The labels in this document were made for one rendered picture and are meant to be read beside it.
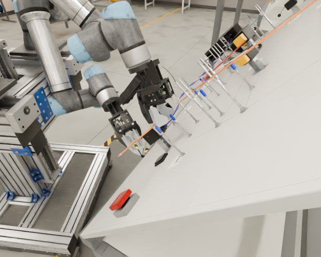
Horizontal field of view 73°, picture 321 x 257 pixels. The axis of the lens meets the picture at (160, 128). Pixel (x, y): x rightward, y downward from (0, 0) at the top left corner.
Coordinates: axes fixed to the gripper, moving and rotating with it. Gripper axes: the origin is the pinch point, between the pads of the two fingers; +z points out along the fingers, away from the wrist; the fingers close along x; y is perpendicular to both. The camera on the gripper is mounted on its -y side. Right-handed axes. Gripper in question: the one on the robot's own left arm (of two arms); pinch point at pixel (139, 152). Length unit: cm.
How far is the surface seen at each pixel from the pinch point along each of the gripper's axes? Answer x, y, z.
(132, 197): -6.3, 22.8, 11.4
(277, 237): 27, -5, 50
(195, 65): 154, -269, -116
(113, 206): -11.2, 23.2, 11.0
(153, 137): 6.1, 10.0, -0.3
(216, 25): 76, -37, -47
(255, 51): 41.8, 22.7, -4.9
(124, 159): -19, -135, -18
